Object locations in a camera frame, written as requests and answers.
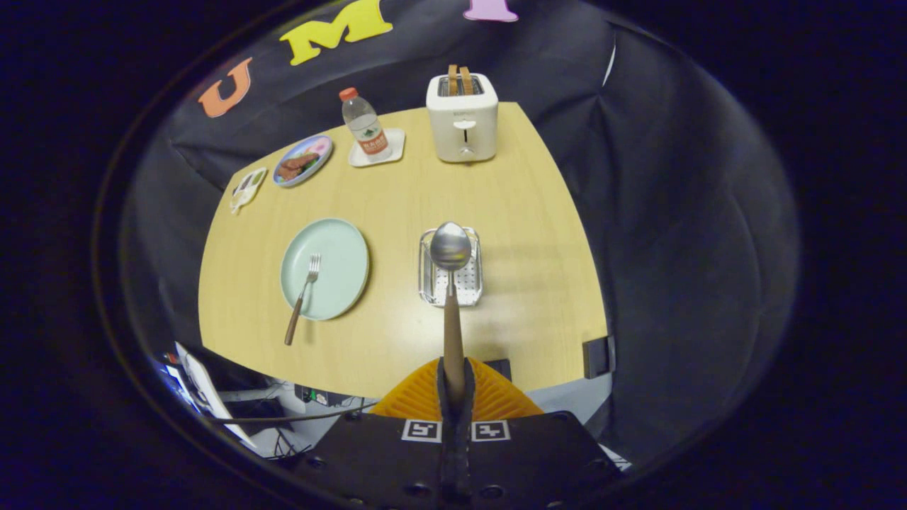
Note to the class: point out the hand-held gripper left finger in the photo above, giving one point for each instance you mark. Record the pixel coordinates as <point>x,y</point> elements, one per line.
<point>446,443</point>

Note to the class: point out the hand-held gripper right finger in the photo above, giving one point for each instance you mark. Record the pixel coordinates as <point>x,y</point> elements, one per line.
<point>465,443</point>

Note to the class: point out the black table clamp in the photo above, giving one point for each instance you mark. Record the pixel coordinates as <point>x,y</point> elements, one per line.
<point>502,368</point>
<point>597,356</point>

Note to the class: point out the black power strip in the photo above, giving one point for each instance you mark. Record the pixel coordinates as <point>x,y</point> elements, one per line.
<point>322,397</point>

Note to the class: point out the clear rectangular tray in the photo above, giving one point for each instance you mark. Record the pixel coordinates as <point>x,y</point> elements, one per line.
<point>469,283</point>

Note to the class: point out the light green plate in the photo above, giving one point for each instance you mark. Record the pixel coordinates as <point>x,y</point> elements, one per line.
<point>336,255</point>

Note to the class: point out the white board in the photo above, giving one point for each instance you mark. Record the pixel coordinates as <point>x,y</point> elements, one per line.
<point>205,386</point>

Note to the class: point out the white square coaster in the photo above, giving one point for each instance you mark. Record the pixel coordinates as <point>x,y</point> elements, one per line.
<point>395,139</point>

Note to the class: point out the blue plate with food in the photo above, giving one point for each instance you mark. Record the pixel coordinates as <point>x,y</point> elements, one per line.
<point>303,161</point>

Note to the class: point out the white divided sauce dish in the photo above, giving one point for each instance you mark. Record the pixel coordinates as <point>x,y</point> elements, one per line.
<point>248,190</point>

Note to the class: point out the white toaster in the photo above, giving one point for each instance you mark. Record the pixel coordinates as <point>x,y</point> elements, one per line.
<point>464,120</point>

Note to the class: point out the clear water bottle red cap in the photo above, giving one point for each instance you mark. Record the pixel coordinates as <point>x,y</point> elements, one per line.
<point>365,124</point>

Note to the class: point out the brown toast slice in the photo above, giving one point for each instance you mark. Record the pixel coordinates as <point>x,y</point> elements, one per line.
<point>466,80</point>
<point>453,79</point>

